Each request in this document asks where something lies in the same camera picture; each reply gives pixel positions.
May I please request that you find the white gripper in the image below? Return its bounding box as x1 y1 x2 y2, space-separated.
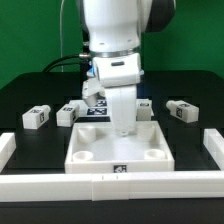
82 53 143 136

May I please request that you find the white square tabletop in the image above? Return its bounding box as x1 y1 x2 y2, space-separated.
64 121 175 174

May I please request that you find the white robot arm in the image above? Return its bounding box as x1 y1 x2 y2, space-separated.
77 0 176 135

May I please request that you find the white marker sheet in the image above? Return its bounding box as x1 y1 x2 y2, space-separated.
69 99 154 117

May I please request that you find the white front fence bar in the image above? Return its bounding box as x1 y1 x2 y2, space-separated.
0 171 224 202

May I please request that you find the white left fence piece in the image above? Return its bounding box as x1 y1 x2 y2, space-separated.
0 133 16 173

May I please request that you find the black cable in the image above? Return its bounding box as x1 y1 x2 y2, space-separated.
42 53 92 73

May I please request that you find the grey cable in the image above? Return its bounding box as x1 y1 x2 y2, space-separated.
59 0 66 73

